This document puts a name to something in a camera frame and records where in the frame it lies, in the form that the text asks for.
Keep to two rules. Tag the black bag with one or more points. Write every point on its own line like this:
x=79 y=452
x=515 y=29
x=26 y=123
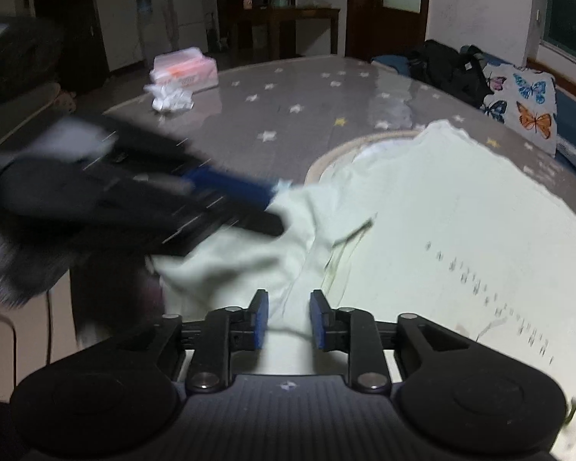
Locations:
x=451 y=74

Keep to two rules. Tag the dark wooden door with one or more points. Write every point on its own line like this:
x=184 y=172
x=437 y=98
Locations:
x=72 y=24

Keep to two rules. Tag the pink tissue pack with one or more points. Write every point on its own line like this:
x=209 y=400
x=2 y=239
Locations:
x=187 y=69

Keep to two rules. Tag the round black induction cooktop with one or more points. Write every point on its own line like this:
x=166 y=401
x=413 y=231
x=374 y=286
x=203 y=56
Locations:
x=345 y=165

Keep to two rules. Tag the water dispenser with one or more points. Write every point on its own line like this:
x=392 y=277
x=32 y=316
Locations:
x=146 y=29

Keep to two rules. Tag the pale green garment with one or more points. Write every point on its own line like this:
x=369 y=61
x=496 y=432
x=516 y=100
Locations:
x=437 y=211

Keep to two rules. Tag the butterfly print pillow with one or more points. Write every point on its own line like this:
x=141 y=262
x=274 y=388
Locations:
x=523 y=101

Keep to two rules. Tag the person's left forearm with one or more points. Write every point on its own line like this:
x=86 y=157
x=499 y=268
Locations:
x=24 y=269

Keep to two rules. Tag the wooden door with frosted glass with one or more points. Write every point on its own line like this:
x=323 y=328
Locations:
x=365 y=9

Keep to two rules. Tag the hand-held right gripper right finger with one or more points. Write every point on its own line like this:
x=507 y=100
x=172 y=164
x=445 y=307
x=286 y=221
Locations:
x=319 y=321

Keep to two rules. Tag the crumpled white tissue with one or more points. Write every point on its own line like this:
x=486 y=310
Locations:
x=170 y=98

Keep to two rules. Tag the white refrigerator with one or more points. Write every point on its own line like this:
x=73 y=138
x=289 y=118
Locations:
x=187 y=14

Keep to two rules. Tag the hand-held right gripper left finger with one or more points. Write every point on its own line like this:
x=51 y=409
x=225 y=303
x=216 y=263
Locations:
x=259 y=319

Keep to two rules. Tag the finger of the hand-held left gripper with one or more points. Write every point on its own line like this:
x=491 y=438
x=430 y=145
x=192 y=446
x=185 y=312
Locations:
x=230 y=185
x=259 y=221

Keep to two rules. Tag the dark wooden side table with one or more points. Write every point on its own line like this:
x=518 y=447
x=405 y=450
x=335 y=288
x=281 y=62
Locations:
x=288 y=12

